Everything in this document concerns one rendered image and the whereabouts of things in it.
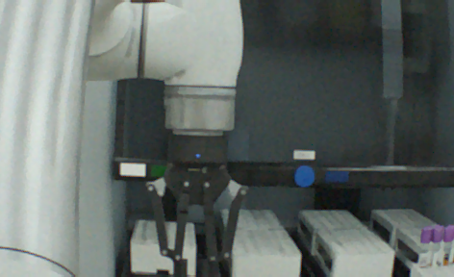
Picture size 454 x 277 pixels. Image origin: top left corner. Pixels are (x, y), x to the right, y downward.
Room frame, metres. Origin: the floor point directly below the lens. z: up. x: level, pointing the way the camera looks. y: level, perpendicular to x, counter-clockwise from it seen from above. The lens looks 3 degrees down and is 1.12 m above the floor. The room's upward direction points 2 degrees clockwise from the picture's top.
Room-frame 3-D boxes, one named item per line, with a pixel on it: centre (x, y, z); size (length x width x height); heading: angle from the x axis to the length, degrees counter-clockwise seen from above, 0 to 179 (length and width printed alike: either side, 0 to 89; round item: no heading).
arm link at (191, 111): (1.54, 0.04, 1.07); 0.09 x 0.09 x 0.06
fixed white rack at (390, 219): (2.17, -0.35, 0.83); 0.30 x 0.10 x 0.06; 2
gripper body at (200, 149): (1.54, 0.04, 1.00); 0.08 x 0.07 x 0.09; 92
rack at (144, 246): (1.91, 0.10, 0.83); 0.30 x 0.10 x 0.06; 2
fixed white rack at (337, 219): (2.17, -0.20, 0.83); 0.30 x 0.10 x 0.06; 2
